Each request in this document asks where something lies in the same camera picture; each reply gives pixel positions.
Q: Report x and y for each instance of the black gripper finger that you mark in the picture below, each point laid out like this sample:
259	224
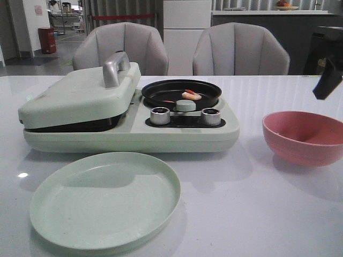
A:
330	79

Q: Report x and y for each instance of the pink plastic bowl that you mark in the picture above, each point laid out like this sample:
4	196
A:
304	138

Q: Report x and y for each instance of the shrimp pieces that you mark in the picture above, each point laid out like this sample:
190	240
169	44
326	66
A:
191	95

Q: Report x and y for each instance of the breakfast maker hinged lid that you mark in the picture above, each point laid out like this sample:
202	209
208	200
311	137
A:
87	100

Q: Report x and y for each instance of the mint green breakfast maker base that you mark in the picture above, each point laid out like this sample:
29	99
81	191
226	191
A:
132	134

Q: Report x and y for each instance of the dark appliance at right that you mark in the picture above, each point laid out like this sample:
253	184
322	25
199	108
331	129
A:
326	42

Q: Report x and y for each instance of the grey counter with white top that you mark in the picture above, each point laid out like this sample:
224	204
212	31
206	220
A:
293	31

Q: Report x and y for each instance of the fruit plate on counter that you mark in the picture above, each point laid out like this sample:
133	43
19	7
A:
283	5

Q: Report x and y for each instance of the right grey upholstered chair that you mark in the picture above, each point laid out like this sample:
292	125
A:
239	49

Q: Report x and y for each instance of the grey upholstered chair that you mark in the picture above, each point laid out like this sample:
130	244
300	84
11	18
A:
142	44
239	49

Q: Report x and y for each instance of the right silver control knob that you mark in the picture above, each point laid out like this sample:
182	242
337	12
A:
210	117

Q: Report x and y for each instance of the silver control knob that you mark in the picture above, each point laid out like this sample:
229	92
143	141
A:
210	117
160	116

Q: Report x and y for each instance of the white cabinet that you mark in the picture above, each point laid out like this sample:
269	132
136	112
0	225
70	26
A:
183	24

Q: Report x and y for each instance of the black round frying pan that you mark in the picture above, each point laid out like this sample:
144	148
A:
154	93

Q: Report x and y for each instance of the left silver control knob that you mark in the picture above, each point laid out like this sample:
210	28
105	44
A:
160	116

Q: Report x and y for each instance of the left grey upholstered chair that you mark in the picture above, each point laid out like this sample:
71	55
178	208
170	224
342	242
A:
142	44

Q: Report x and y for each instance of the mint green round plate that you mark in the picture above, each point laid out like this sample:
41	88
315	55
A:
109	201

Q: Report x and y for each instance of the red bin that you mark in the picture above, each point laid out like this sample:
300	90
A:
47	40

